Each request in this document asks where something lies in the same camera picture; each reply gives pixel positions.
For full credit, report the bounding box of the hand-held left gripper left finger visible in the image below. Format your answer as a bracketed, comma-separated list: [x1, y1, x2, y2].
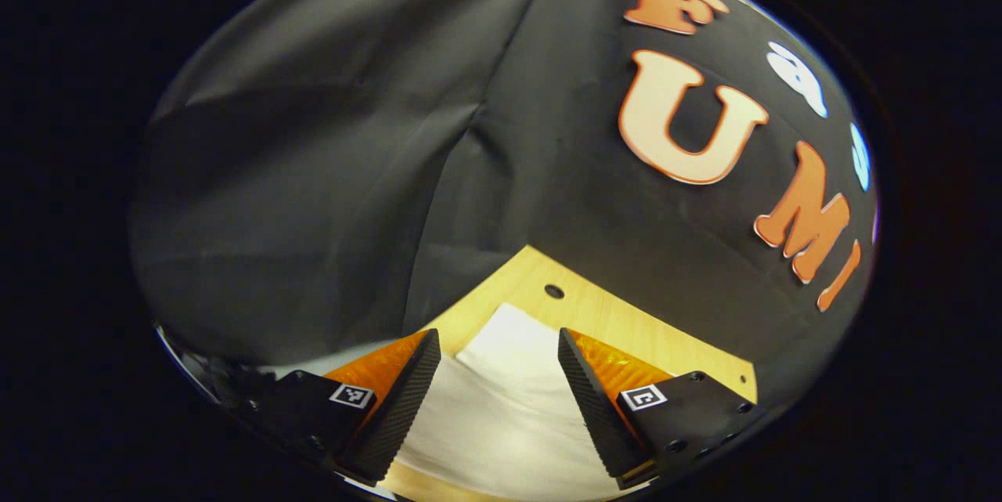
[235, 328, 443, 486]

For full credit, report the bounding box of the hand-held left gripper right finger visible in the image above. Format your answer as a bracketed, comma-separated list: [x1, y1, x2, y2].
[557, 327, 764, 491]

